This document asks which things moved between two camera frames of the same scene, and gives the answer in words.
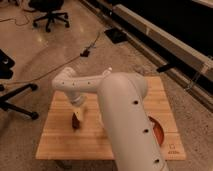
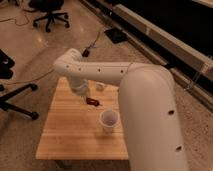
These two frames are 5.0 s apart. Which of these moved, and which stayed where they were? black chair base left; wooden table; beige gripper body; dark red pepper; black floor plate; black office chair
Moved: beige gripper body; dark red pepper
Stayed: black office chair; wooden table; black chair base left; black floor plate
